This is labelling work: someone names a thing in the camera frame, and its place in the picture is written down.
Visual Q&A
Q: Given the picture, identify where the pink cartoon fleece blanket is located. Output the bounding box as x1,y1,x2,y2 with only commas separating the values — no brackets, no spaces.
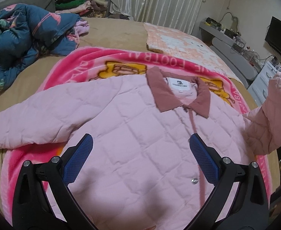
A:
0,46,273,225

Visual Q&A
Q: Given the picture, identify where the striped beige curtain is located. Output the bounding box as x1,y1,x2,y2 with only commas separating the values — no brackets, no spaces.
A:
110,0,203,34

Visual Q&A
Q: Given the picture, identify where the navy floral comforter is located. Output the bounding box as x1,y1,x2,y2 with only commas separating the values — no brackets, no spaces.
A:
0,4,81,92

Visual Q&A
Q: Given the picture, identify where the tan bed sheet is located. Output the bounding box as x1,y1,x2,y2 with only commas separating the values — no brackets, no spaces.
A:
0,16,281,211

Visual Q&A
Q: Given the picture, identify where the pink quilted jacket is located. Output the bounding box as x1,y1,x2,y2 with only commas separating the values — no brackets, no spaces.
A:
0,67,281,229

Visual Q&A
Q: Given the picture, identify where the grey curved desk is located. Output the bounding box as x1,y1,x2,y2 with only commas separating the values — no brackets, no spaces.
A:
199,22,258,88

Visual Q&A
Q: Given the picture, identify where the white drawer chest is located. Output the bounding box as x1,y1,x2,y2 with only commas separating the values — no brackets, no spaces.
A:
247,61,277,106

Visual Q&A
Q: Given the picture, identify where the pile of folded clothes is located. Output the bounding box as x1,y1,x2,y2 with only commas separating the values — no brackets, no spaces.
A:
55,0,133,21

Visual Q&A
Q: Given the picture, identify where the peach kitty blanket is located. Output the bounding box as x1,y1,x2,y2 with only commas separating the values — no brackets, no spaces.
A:
143,23,239,81

